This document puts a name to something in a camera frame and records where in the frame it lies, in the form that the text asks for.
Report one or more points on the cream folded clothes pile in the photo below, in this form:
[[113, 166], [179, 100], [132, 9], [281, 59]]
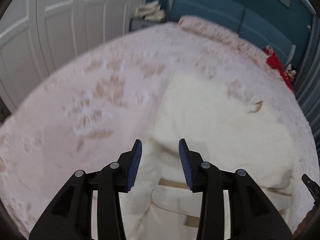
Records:
[[150, 11]]

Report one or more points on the grey-blue curtain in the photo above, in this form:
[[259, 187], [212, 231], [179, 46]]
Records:
[[307, 81]]

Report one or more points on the pink floral bedspread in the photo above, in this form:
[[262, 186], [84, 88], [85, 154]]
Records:
[[94, 108]]

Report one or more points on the pink floral pillow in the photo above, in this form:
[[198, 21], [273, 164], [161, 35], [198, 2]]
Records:
[[228, 38]]

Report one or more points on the grey bedside table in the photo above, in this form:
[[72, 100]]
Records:
[[140, 23]]

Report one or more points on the teal upholstered headboard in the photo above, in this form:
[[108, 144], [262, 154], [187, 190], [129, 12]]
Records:
[[270, 20]]

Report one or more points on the small plush toy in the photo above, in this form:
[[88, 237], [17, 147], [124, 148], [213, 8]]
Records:
[[290, 72]]

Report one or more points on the red garment on bed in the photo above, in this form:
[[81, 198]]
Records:
[[274, 63]]

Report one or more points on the cream quilted coat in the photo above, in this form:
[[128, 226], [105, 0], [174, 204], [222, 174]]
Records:
[[228, 133]]

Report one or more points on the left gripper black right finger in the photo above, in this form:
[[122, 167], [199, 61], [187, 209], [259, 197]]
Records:
[[252, 214]]

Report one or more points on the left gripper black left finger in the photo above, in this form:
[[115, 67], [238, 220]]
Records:
[[68, 215]]

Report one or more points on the white panelled wardrobe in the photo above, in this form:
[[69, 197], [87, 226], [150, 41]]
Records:
[[40, 36]]

